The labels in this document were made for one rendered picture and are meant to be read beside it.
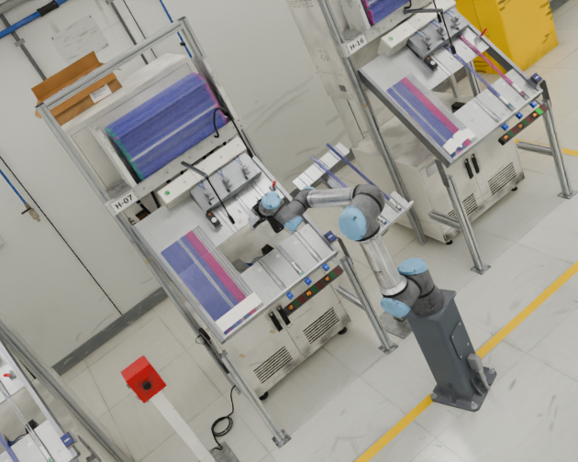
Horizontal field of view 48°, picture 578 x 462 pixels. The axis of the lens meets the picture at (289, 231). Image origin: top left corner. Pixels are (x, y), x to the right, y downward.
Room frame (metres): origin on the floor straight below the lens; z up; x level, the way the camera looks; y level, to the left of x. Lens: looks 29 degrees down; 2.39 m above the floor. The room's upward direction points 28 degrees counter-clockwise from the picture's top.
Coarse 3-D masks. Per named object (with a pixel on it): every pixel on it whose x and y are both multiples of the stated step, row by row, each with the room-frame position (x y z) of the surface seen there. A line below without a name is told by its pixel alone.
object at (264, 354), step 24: (240, 240) 3.32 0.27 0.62; (264, 240) 3.18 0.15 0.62; (192, 312) 2.88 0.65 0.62; (264, 312) 2.76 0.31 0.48; (312, 312) 2.82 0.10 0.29; (336, 312) 2.86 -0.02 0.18; (240, 336) 2.71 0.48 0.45; (264, 336) 2.74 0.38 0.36; (288, 336) 2.77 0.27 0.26; (312, 336) 2.80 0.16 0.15; (240, 360) 2.69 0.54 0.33; (264, 360) 2.72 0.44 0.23; (288, 360) 2.76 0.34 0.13; (264, 384) 2.70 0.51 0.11
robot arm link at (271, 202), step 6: (270, 192) 2.40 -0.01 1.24; (276, 192) 2.40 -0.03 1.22; (264, 198) 2.39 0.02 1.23; (270, 198) 2.39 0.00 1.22; (276, 198) 2.39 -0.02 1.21; (264, 204) 2.39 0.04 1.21; (270, 204) 2.37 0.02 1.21; (276, 204) 2.37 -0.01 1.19; (264, 210) 2.43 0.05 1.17; (270, 210) 2.39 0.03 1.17; (276, 210) 2.38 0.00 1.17
